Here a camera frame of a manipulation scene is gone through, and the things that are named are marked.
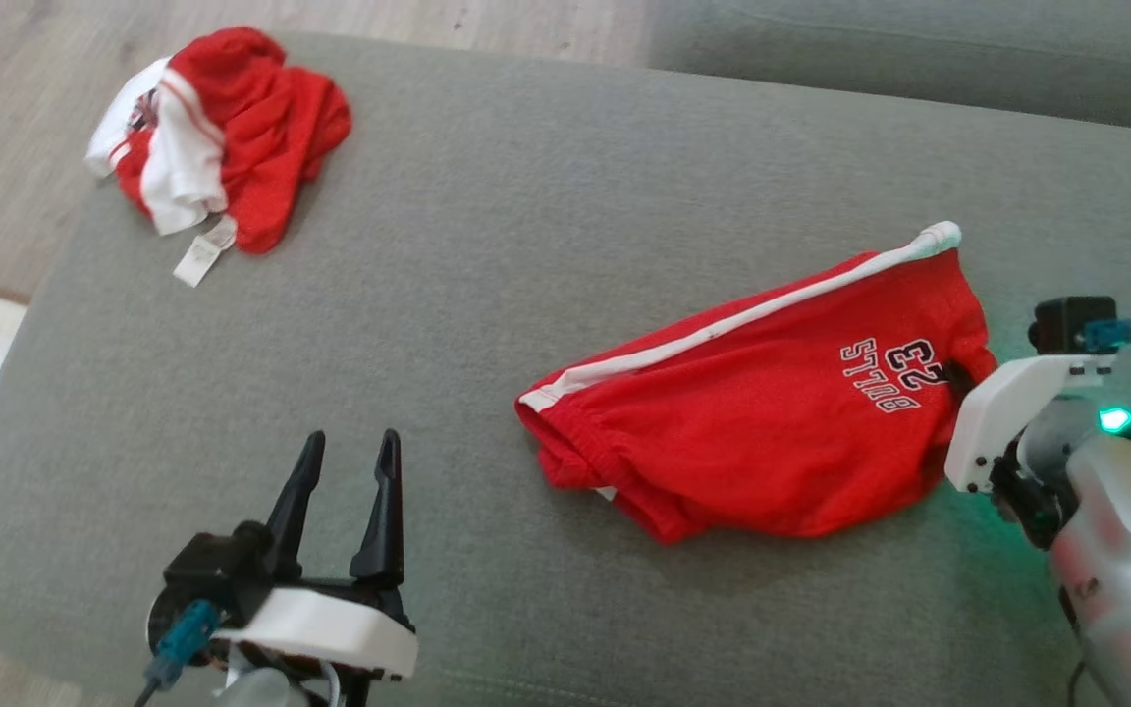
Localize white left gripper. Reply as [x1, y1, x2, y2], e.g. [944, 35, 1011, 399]
[212, 429, 419, 683]

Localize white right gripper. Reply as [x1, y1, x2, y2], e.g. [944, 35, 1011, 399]
[942, 353, 1116, 549]

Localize red basketball shorts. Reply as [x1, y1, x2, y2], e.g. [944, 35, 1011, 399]
[514, 222, 998, 546]

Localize red and white jersey shirt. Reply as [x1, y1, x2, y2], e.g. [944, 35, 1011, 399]
[84, 27, 352, 289]

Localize small grey sofa cushion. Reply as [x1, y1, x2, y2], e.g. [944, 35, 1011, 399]
[649, 0, 1131, 134]

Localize large grey sofa seat cushion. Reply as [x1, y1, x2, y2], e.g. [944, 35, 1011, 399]
[0, 29, 1131, 707]

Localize left cable with teal plug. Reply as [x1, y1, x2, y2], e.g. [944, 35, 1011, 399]
[134, 599, 223, 707]

